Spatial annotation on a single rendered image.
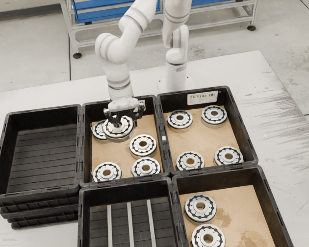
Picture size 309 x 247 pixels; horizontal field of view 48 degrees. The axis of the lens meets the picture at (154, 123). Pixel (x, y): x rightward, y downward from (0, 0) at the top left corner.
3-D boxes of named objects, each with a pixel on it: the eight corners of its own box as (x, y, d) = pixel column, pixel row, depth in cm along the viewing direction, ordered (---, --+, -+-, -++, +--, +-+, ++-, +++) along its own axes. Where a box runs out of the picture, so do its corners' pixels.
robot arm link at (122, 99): (109, 113, 104) (105, 98, 99) (105, 89, 112) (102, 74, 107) (139, 108, 105) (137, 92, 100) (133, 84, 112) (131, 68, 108)
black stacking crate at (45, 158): (16, 132, 148) (7, 113, 139) (87, 123, 149) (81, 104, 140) (0, 217, 121) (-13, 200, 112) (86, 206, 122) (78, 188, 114)
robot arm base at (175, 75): (164, 83, 167) (164, 53, 154) (183, 81, 167) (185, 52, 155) (166, 96, 160) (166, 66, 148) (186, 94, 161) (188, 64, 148)
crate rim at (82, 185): (83, 107, 142) (81, 103, 140) (156, 98, 143) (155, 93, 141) (80, 191, 115) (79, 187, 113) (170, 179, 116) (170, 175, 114)
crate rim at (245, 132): (156, 98, 143) (155, 93, 141) (227, 88, 144) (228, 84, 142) (170, 179, 116) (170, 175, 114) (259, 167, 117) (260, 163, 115)
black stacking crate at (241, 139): (157, 114, 150) (156, 95, 142) (225, 106, 151) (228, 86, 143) (171, 194, 123) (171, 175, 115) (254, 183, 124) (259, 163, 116)
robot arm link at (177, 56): (188, 19, 143) (186, 54, 155) (165, 20, 143) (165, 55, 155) (190, 32, 136) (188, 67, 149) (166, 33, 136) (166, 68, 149)
